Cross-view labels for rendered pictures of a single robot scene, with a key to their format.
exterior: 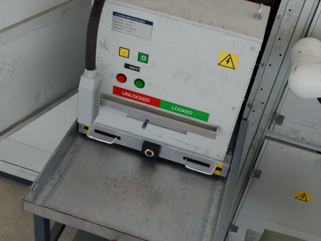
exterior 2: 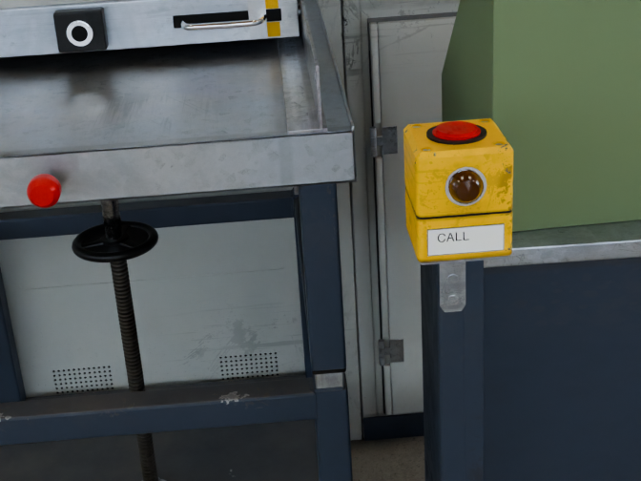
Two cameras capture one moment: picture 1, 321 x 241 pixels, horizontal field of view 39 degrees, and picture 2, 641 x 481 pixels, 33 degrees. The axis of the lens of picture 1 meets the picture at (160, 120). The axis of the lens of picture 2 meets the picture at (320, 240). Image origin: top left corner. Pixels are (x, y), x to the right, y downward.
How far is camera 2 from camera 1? 0.84 m
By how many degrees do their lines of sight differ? 19
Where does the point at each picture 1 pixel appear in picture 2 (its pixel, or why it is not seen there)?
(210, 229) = (302, 98)
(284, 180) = not seen: hidden behind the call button
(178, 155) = (158, 20)
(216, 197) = (293, 67)
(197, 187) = (236, 70)
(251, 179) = (379, 164)
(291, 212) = not seen: hidden behind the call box
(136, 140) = (35, 22)
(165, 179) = (143, 77)
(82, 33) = not seen: outside the picture
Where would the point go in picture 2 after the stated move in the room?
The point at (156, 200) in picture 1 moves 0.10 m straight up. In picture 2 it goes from (134, 101) to (123, 13)
